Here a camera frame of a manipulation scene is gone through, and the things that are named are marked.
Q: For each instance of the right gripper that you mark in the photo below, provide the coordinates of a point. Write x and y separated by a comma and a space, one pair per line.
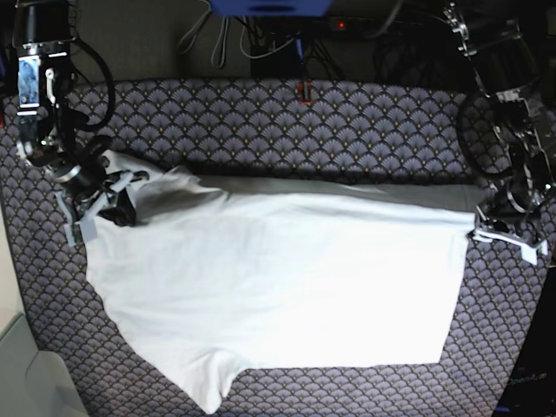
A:
89, 186

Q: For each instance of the black power strip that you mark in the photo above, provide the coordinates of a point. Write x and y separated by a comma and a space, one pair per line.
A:
363, 29

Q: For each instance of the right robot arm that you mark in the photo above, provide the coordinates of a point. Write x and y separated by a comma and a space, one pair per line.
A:
58, 139

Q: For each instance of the blue box at top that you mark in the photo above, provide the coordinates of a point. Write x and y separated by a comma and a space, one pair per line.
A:
271, 8

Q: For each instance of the red clip on cloth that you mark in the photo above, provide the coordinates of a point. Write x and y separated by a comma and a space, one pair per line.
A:
305, 93

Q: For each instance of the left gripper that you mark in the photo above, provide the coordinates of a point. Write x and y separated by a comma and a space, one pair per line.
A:
511, 208

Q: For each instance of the white T-shirt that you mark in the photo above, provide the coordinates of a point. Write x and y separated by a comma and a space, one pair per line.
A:
221, 274

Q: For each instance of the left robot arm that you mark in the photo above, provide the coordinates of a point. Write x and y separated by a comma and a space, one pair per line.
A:
506, 75

